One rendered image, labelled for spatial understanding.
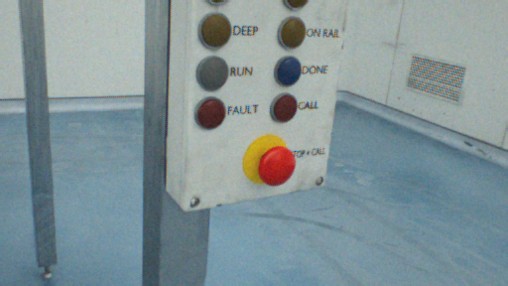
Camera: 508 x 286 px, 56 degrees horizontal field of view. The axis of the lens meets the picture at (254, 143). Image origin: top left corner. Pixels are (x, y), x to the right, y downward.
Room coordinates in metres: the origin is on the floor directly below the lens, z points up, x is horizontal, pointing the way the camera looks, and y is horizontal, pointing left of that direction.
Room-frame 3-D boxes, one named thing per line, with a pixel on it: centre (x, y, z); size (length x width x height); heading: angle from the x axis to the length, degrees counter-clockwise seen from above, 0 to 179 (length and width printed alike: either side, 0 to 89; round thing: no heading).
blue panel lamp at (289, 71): (0.45, -0.03, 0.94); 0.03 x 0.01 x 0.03; 123
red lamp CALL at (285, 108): (0.45, -0.03, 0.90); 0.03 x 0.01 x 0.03; 123
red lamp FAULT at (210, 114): (0.41, 0.04, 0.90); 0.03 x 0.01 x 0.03; 123
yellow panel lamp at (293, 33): (0.45, -0.03, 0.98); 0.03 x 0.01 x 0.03; 123
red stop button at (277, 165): (0.44, -0.02, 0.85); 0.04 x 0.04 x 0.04; 33
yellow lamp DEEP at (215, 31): (0.41, 0.04, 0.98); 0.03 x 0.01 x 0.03; 123
